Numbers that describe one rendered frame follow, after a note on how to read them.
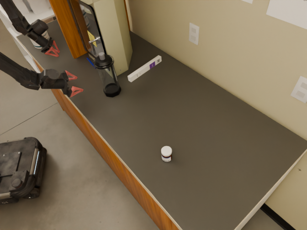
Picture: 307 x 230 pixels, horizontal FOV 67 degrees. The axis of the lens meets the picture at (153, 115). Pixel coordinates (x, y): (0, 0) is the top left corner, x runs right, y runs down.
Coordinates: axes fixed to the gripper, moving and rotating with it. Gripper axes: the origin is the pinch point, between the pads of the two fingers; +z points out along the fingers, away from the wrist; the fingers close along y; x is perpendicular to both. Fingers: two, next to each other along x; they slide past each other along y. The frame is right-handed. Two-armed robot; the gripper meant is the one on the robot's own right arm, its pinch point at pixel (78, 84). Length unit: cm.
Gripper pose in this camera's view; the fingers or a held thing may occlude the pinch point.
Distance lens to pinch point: 138.1
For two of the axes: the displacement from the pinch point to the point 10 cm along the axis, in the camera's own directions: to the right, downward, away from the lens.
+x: -5.1, 6.2, 6.0
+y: -4.7, -7.8, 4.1
